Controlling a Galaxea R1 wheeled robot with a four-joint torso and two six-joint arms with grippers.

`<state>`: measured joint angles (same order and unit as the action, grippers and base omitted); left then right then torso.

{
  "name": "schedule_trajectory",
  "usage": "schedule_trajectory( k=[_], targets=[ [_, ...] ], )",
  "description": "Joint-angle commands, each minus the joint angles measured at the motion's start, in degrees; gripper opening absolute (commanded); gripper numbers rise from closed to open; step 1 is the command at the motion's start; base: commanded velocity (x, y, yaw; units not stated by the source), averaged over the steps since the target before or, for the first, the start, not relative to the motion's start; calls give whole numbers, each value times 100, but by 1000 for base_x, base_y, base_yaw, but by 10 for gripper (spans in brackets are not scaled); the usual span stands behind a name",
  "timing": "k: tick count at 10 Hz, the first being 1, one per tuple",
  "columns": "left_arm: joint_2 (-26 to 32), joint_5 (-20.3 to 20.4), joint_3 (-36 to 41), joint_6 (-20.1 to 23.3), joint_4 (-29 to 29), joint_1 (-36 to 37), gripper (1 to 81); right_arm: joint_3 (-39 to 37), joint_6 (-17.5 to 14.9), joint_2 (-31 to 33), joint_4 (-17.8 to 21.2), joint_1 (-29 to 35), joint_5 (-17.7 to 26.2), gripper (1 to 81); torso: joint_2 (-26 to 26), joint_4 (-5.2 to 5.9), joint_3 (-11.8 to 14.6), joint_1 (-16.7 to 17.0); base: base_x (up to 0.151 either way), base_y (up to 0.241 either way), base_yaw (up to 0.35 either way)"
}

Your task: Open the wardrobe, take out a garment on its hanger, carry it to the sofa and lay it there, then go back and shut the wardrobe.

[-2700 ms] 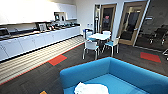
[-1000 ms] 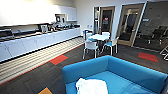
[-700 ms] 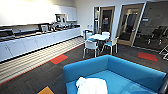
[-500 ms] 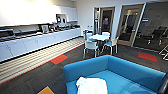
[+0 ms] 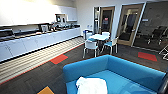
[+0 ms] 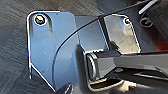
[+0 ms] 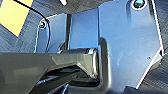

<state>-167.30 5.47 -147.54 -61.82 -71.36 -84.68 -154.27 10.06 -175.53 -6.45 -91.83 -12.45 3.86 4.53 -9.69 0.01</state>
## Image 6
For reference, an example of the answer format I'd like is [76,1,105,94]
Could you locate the white metal frame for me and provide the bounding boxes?
[137,0,159,15]

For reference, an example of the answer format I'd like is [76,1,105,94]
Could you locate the thick grey robot limb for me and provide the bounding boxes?
[84,49,168,91]

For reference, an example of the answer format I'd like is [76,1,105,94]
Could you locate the small dark ring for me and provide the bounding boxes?
[139,17,154,29]

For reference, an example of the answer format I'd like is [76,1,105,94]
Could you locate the thin black base cable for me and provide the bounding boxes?
[51,0,151,84]

